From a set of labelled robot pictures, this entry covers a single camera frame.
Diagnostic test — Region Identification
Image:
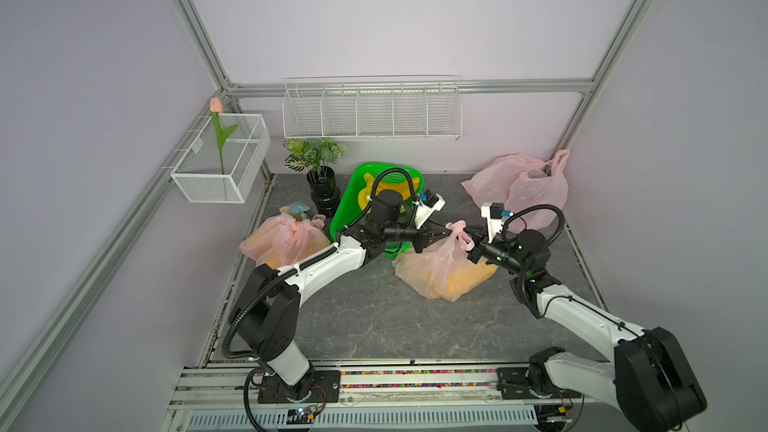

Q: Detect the green variegated artificial plant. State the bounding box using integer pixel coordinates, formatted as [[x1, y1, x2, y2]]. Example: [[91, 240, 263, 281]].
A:
[[283, 137, 347, 183]]

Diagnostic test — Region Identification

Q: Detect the black ceramic vase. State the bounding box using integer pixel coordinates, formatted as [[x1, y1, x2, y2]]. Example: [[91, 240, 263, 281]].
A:
[[306, 166, 341, 217]]

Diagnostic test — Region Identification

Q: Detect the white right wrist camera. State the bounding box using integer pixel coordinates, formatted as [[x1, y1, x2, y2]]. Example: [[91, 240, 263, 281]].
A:
[[481, 202, 512, 243]]

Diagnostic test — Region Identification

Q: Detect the plain pink plastic bag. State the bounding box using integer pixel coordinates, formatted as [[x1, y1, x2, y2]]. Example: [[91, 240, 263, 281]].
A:
[[462, 149, 570, 213]]

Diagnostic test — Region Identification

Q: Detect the pink peach printed bag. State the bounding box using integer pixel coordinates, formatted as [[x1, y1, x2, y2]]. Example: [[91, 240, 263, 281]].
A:
[[393, 220, 498, 302]]

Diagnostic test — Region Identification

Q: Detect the black corrugated cable conduit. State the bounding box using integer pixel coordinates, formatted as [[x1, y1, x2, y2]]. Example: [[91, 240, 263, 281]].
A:
[[220, 166, 418, 361]]

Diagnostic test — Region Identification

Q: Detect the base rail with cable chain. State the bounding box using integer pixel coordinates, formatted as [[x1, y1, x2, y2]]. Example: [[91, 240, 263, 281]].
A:
[[160, 360, 594, 431]]

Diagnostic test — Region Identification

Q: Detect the white wire wall basket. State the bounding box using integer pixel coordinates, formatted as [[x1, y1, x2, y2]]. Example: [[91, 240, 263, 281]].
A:
[[170, 113, 271, 204]]

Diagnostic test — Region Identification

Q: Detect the white wire wall shelf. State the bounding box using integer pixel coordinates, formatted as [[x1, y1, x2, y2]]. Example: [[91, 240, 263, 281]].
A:
[[282, 75, 463, 140]]

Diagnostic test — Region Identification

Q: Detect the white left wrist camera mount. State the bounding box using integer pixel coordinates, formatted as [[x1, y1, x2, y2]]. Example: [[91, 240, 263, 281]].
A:
[[413, 189, 445, 229]]

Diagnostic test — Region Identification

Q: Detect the yellow banana bunch in basket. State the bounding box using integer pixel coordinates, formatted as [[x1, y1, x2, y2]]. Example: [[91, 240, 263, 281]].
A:
[[357, 173, 411, 209]]

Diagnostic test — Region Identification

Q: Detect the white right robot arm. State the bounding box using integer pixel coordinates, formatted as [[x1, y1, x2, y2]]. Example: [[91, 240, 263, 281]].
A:
[[468, 230, 708, 431]]

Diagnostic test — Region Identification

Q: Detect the artificial pink tulip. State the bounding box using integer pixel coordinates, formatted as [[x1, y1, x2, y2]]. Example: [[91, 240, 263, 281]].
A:
[[209, 97, 238, 174]]

